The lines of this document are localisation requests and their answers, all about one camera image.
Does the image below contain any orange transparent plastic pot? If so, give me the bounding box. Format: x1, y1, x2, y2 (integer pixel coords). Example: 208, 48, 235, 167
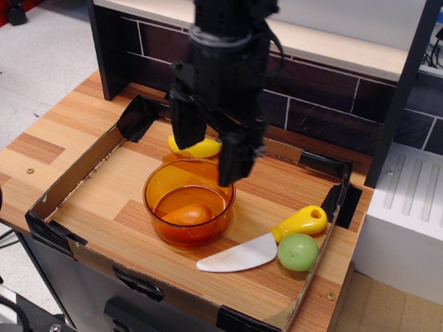
143, 152, 236, 247

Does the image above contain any orange toy carrot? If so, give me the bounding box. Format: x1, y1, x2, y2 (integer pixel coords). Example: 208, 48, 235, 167
162, 203, 215, 226

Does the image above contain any dark tiled backsplash shelf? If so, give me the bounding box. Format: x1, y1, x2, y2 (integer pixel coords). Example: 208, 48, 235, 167
86, 0, 443, 189

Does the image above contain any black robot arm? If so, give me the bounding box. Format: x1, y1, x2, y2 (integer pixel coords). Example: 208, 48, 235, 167
169, 1, 282, 187

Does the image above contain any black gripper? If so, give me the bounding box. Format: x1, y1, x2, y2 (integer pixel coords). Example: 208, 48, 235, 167
170, 30, 270, 187

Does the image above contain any toy knife yellow handle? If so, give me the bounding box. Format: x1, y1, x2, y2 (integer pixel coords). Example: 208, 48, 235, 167
196, 205, 328, 274

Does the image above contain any green toy fruit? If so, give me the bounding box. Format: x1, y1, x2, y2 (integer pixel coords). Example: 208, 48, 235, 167
278, 234, 319, 272

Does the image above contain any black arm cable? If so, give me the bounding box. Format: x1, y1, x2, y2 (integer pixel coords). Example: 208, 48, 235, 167
255, 19, 285, 78

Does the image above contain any white ribbed block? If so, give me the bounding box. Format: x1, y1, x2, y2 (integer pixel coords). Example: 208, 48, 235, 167
352, 143, 442, 304

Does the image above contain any cardboard fence with black tape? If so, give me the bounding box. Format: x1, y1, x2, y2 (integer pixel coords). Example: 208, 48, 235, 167
26, 98, 364, 331

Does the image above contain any yellow toy banana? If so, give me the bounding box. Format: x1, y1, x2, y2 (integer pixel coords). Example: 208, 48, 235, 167
168, 134, 222, 158

